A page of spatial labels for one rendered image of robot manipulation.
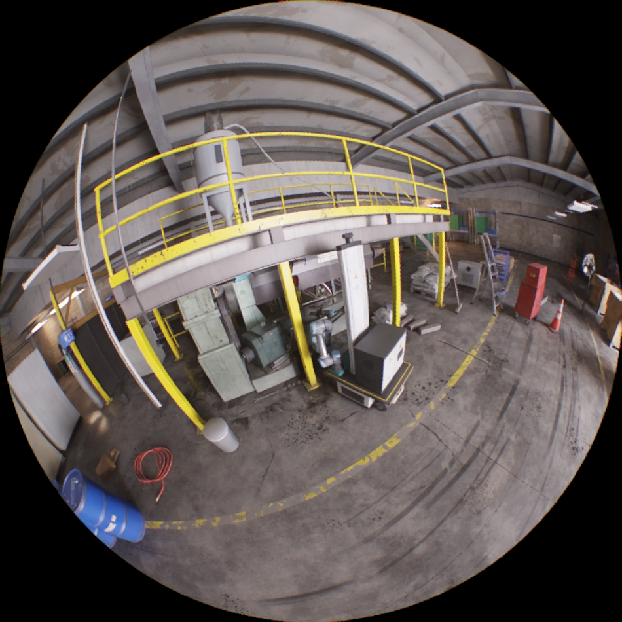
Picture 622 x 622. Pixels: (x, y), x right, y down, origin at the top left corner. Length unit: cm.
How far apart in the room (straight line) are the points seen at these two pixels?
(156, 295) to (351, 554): 282
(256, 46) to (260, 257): 369
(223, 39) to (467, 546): 618
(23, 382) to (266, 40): 730
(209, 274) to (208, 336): 93
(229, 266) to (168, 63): 368
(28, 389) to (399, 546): 623
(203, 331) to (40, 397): 478
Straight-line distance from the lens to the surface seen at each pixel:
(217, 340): 250
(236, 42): 406
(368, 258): 379
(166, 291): 195
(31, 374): 585
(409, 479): 206
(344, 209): 226
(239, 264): 184
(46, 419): 580
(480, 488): 230
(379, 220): 331
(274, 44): 418
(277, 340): 250
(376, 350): 180
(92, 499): 262
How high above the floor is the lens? 196
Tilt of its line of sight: 24 degrees down
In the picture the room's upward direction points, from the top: 12 degrees counter-clockwise
